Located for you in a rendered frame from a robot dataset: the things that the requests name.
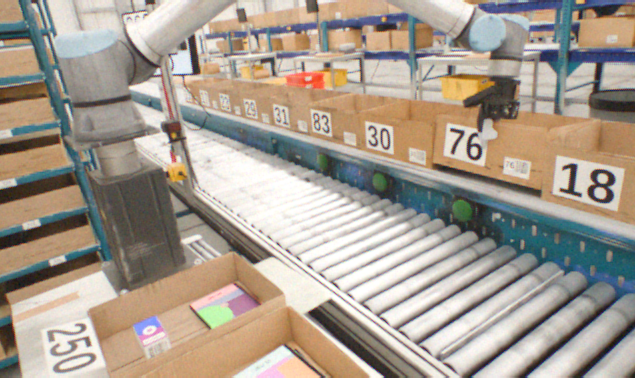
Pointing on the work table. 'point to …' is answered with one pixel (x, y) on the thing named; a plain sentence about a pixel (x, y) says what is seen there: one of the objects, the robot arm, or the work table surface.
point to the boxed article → (152, 337)
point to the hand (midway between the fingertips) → (483, 144)
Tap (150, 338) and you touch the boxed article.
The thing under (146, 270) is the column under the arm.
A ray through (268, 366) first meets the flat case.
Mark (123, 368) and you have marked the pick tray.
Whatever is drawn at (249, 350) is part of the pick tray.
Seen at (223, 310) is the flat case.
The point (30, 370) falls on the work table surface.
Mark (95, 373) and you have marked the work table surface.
